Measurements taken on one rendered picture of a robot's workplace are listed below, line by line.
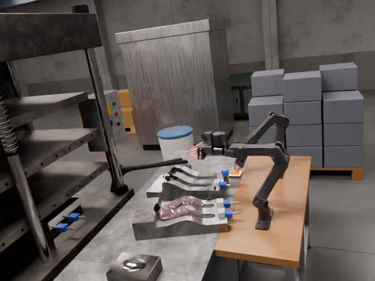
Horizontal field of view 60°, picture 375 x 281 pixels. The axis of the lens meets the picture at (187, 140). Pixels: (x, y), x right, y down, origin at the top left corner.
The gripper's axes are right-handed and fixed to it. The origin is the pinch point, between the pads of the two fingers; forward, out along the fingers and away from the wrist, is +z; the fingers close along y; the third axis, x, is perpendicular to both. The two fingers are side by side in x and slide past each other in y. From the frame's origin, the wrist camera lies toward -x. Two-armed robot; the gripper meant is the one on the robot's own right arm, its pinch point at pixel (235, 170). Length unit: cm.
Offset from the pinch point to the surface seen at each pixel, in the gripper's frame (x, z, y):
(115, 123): -97, 12, 1
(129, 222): -42, 30, 65
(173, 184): -31, 9, 39
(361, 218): 123, 26, -79
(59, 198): -81, 26, 80
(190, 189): -20.2, 7.1, 37.0
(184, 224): -12, 4, 73
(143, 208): -38, 14, 66
